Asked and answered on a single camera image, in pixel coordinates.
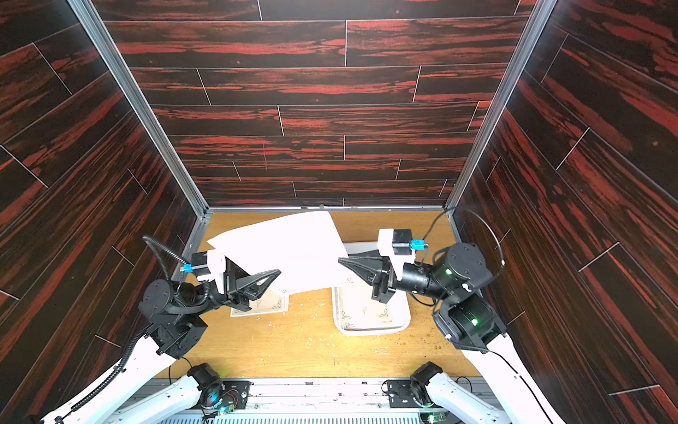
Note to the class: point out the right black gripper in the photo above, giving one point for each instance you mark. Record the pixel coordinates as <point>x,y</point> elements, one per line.
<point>384,276</point>

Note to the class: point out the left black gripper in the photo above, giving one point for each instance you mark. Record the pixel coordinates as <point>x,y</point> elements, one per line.
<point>233,280</point>

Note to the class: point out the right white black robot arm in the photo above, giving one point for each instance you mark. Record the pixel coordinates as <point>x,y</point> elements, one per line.
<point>467,321</point>

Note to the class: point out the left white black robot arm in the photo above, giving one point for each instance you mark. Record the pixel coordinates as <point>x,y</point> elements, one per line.
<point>175,326</point>

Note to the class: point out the white plastic storage tray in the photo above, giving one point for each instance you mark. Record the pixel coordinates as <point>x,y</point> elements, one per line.
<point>398,306</point>

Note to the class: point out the stationery paper in tray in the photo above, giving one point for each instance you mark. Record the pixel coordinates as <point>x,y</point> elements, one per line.
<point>357,310</point>

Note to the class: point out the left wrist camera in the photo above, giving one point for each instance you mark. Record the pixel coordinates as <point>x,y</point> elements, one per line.
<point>208,266</point>

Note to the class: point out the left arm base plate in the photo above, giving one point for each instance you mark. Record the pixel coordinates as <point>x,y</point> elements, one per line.
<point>224,397</point>

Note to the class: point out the front aluminium rail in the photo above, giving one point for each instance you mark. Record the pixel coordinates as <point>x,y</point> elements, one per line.
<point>353,401</point>

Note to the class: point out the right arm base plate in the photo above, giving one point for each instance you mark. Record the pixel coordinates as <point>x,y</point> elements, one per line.
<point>405,394</point>

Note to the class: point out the left aluminium frame post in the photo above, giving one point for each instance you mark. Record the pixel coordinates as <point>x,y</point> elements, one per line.
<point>100,37</point>

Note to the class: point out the aluminium frame post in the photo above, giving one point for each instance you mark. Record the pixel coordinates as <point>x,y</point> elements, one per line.
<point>100,37</point>
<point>534,28</point>

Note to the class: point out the right aluminium frame post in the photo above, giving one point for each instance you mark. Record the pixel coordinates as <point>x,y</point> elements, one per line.
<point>534,28</point>

